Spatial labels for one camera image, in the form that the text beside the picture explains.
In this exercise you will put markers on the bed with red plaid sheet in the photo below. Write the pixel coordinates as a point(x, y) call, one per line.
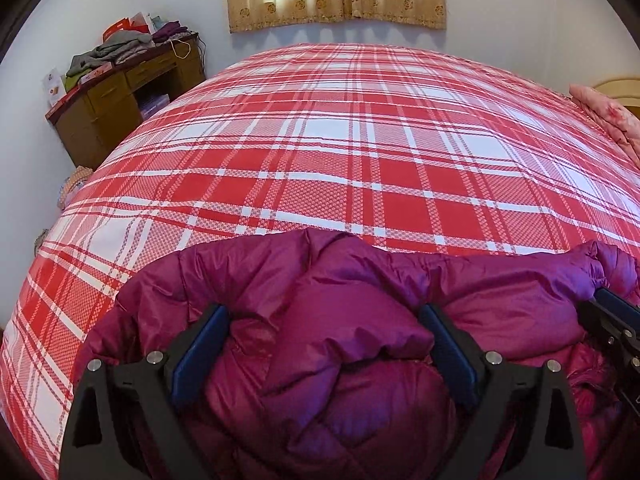
point(325, 160)

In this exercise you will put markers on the wooden bed headboard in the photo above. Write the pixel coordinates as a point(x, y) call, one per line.
point(622, 87)

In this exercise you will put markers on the white printed card box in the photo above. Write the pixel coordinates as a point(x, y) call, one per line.
point(54, 87)

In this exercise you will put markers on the grey clothes pile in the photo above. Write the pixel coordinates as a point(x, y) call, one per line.
point(115, 47)

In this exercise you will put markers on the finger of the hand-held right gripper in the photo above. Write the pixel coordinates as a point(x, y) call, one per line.
point(607, 327)
point(620, 302)

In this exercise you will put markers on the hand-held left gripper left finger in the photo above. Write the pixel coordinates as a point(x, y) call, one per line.
point(200, 352)

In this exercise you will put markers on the red box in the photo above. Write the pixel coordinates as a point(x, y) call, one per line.
point(117, 29)

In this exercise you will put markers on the green cloth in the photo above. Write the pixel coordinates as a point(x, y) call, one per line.
point(73, 81)

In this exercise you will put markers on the grey patterned cloth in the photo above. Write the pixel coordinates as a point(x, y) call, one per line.
point(41, 239)

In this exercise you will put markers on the purple puffer jacket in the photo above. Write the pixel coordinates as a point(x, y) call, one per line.
point(350, 285)

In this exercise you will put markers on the folded pink floral quilt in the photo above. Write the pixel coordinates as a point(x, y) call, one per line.
point(610, 115)

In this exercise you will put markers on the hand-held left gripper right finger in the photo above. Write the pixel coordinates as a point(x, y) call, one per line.
point(450, 355)

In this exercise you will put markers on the pink patterned box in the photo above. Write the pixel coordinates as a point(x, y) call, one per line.
point(95, 74)

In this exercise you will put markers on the purple folded clothes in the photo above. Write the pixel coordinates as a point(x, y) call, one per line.
point(170, 30)

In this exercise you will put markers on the brown wooden desk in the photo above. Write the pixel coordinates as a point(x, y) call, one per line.
point(110, 110)

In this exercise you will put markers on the purple shoe box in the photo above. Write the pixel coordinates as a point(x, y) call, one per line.
point(154, 102)

